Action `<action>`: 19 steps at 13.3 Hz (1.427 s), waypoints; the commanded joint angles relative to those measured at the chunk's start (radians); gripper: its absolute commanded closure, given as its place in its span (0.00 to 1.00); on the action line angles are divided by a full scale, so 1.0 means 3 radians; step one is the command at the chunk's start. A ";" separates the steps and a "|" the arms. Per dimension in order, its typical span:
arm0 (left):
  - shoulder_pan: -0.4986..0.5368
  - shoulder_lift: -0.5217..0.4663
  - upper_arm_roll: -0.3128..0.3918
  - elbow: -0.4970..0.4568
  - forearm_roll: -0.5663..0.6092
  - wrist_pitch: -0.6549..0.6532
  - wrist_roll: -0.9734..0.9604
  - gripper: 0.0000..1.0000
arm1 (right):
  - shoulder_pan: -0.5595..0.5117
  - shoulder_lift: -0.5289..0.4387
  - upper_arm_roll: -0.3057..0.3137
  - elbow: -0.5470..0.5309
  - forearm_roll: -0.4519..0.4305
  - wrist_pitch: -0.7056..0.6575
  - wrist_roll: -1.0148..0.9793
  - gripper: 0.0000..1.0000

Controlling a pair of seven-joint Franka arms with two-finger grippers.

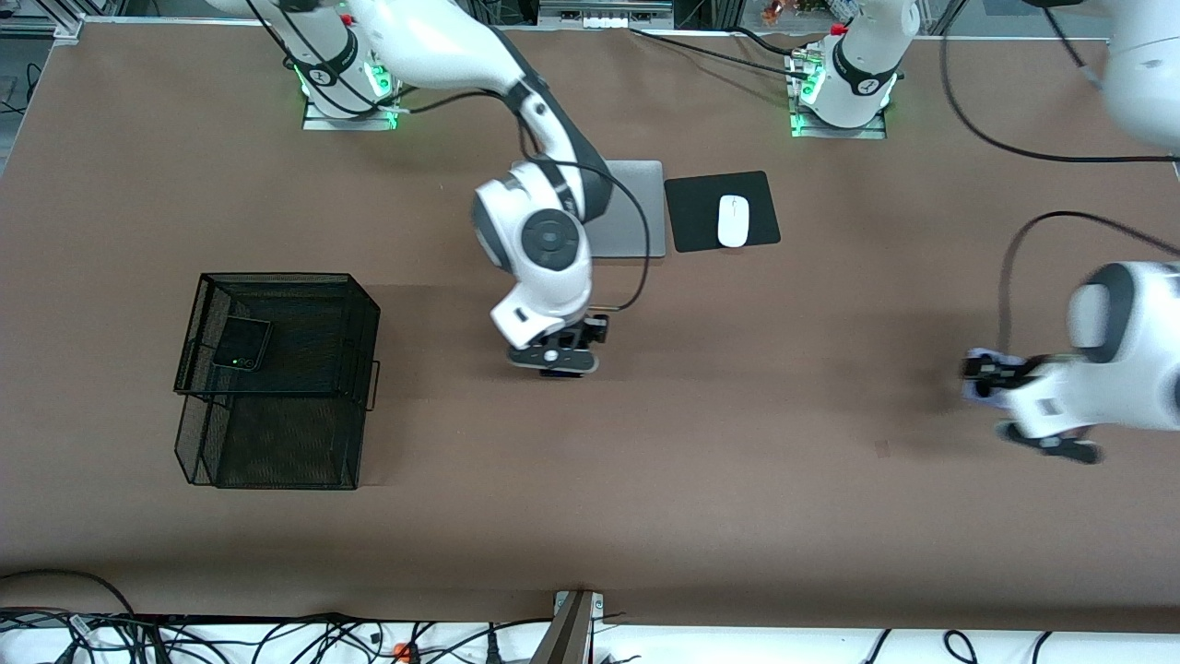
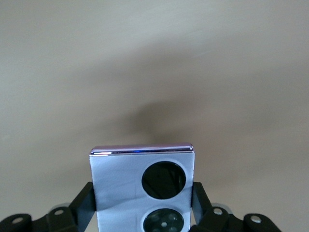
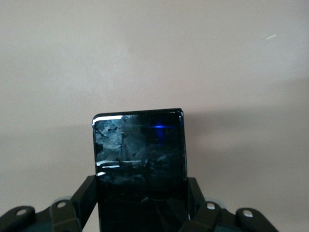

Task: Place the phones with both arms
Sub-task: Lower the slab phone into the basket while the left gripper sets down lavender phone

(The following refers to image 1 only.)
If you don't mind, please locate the black cable on table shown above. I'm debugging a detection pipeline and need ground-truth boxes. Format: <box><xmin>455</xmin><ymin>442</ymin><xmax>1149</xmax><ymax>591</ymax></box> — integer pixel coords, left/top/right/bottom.
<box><xmin>630</xmin><ymin>28</ymin><xmax>812</xmax><ymax>79</ymax></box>

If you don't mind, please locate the lavender flip phone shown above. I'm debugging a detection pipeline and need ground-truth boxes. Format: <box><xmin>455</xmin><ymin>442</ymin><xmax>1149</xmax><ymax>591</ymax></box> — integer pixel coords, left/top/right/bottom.
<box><xmin>962</xmin><ymin>348</ymin><xmax>1026</xmax><ymax>403</ymax></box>

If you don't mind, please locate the aluminium profile post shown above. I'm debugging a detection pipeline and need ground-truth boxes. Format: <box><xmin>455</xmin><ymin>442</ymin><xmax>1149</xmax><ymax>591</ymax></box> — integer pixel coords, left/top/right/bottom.
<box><xmin>530</xmin><ymin>590</ymin><xmax>606</xmax><ymax>664</ymax></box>

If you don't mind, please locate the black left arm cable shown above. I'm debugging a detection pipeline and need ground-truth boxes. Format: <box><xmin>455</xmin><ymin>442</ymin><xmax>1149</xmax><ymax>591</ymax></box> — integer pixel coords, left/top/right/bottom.
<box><xmin>938</xmin><ymin>0</ymin><xmax>1180</xmax><ymax>356</ymax></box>

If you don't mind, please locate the silver socket strip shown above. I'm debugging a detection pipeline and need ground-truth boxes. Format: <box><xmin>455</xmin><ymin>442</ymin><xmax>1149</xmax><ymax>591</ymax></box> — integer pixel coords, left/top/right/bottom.
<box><xmin>537</xmin><ymin>0</ymin><xmax>676</xmax><ymax>30</ymax></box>

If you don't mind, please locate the black mesh two-tier tray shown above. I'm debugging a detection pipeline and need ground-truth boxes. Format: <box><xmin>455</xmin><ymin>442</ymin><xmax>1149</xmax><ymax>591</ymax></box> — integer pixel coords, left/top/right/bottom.
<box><xmin>173</xmin><ymin>272</ymin><xmax>382</xmax><ymax>491</ymax></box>

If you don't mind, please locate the black flip phone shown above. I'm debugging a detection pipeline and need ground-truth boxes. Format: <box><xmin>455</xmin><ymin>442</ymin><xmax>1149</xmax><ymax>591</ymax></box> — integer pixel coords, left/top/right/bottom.
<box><xmin>212</xmin><ymin>316</ymin><xmax>274</xmax><ymax>373</ymax></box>

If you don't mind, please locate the aluminium frame rail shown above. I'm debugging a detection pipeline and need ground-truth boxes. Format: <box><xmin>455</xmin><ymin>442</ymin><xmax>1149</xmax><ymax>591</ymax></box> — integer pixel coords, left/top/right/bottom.
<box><xmin>0</xmin><ymin>11</ymin><xmax>86</xmax><ymax>40</ymax></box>

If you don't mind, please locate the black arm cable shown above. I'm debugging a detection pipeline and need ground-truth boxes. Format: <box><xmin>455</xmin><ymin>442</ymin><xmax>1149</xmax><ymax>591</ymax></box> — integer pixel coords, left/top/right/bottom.
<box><xmin>244</xmin><ymin>0</ymin><xmax>652</xmax><ymax>314</ymax></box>
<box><xmin>938</xmin><ymin>0</ymin><xmax>1180</xmax><ymax>356</ymax></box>

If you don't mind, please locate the grey looped cable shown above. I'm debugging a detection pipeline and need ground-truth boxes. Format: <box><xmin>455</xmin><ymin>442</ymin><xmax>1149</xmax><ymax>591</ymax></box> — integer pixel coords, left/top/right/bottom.
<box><xmin>0</xmin><ymin>569</ymin><xmax>139</xmax><ymax>619</ymax></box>

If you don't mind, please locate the silver closed laptop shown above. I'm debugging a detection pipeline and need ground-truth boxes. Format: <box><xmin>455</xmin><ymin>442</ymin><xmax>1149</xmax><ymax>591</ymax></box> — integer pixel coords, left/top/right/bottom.
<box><xmin>510</xmin><ymin>160</ymin><xmax>667</xmax><ymax>259</ymax></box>

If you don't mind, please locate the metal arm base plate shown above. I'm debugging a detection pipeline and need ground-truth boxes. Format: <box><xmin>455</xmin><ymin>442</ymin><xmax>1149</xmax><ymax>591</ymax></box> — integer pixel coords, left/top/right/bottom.
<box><xmin>302</xmin><ymin>97</ymin><xmax>399</xmax><ymax>131</ymax></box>
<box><xmin>790</xmin><ymin>109</ymin><xmax>888</xmax><ymax>140</ymax></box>

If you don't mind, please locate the black mouse pad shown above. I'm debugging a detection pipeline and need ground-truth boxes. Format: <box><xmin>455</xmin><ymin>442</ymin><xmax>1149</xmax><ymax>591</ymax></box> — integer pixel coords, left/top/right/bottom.
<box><xmin>664</xmin><ymin>171</ymin><xmax>783</xmax><ymax>254</ymax></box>

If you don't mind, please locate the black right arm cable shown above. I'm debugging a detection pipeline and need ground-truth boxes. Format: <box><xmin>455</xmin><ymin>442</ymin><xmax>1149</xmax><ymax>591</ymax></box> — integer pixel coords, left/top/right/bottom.
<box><xmin>244</xmin><ymin>0</ymin><xmax>652</xmax><ymax>314</ymax></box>

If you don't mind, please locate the white computer mouse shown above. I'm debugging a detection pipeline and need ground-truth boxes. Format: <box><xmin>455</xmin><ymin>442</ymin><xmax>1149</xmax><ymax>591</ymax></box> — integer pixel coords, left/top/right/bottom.
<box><xmin>717</xmin><ymin>195</ymin><xmax>749</xmax><ymax>248</ymax></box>

